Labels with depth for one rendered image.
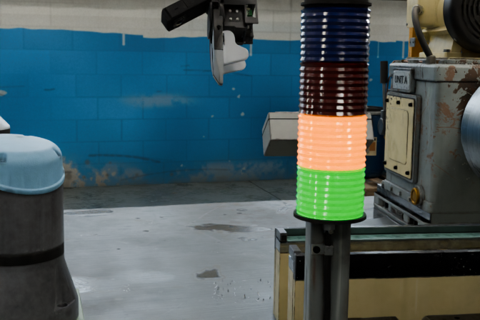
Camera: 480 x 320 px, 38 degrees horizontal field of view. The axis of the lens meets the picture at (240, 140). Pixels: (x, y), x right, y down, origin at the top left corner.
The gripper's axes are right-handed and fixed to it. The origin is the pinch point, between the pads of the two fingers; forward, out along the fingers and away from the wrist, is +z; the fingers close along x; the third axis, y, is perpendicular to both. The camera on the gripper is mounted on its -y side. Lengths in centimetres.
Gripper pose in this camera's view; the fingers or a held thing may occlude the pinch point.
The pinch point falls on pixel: (216, 77)
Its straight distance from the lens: 117.6
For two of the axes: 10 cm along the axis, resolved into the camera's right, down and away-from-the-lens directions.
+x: -1.2, 3.9, 9.1
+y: 9.9, 0.0, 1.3
